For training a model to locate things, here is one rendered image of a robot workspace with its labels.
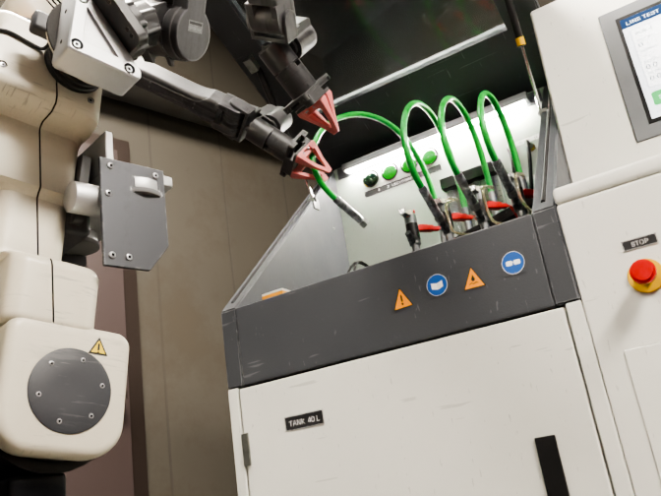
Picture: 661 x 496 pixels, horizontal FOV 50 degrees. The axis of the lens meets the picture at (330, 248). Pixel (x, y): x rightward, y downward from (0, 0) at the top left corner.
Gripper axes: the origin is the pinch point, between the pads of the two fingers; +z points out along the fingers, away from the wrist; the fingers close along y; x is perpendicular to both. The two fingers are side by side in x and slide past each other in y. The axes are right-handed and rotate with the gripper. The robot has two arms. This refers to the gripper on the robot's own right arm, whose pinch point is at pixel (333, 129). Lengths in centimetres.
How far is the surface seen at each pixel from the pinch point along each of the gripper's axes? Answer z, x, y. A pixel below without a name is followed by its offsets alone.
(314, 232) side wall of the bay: 23, 41, 21
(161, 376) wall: 52, 172, 39
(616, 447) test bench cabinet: 55, -32, -37
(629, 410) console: 53, -35, -33
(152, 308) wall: 30, 172, 57
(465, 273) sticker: 30.0, -16.5, -17.9
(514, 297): 35.9, -23.4, -21.0
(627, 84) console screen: 30, -40, 33
